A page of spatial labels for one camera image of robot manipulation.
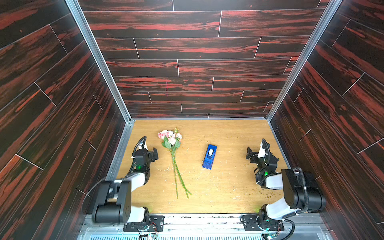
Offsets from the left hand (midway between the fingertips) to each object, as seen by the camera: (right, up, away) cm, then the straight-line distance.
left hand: (147, 149), depth 93 cm
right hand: (+71, +1, -1) cm, 71 cm away
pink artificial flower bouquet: (+14, +5, +8) cm, 17 cm away
